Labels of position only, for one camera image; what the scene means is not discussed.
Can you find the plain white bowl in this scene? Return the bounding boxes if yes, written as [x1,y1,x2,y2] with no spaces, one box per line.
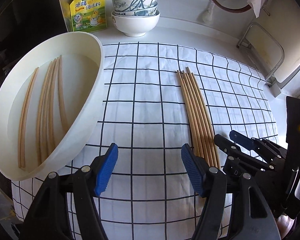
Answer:
[111,10,161,37]

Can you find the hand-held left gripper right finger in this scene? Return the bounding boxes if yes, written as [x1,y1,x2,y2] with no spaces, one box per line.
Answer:
[181,143,280,240]

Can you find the blue patterned bowl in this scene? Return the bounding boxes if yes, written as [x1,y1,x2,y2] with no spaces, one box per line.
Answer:
[112,0,158,12]
[114,5,158,17]

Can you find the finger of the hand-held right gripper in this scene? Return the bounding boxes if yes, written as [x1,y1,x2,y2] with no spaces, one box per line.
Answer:
[213,134,274,178]
[229,130,288,160]

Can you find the cream cutting board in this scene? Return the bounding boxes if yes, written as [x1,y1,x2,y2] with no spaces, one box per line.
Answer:
[266,0,300,98]

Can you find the large white basin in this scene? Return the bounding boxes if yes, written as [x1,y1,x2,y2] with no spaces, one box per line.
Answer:
[0,31,105,182]

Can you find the yellow seasoning pouch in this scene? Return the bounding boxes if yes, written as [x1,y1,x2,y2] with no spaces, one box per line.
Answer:
[69,0,108,33]

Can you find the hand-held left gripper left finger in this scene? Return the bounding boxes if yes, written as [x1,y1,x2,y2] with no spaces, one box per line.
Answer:
[20,142,119,240]

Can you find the white checked cloth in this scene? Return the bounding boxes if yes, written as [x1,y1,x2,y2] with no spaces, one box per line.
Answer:
[11,42,278,240]

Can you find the white long-handled brush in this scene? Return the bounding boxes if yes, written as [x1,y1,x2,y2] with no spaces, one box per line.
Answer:
[202,0,227,22]

